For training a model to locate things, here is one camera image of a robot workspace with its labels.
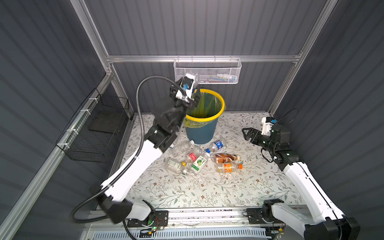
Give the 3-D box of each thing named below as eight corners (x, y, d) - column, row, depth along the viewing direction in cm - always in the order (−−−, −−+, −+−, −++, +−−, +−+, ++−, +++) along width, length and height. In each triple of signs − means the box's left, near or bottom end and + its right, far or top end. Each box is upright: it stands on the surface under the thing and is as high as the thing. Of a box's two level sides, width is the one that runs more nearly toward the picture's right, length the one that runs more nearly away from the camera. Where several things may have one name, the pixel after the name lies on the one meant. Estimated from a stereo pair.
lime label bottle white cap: (182, 173, 90) (182, 171, 87) (204, 152, 99) (204, 149, 96) (190, 181, 87) (189, 178, 84) (211, 158, 97) (212, 155, 94)
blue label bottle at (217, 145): (208, 155, 98) (208, 151, 94) (204, 149, 101) (205, 145, 97) (223, 148, 102) (225, 144, 97) (220, 143, 104) (221, 138, 100)
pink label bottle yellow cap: (181, 166, 94) (180, 161, 89) (196, 150, 101) (197, 146, 96) (186, 170, 92) (186, 166, 87) (202, 154, 99) (202, 150, 94)
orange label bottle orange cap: (216, 173, 90) (217, 170, 86) (215, 165, 94) (216, 161, 90) (241, 173, 90) (243, 170, 86) (239, 165, 94) (241, 161, 90)
